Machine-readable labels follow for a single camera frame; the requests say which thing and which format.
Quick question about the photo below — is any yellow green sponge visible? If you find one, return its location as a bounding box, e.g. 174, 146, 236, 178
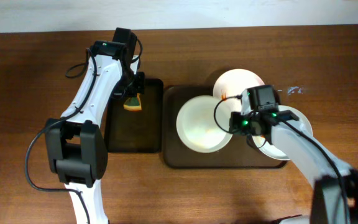
123, 93, 142, 111

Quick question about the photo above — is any white plate with sauce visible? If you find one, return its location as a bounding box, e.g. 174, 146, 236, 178
213, 69, 264, 113

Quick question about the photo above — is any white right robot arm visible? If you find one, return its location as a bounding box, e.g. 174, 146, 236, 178
229, 110, 358, 223

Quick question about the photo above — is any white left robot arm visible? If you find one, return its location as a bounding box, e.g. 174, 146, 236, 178
41, 40, 144, 223

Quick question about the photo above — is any brown serving tray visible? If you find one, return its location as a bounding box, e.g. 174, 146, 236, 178
162, 85, 287, 169

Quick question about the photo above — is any black water tub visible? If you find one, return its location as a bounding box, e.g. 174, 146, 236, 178
104, 78, 163, 153

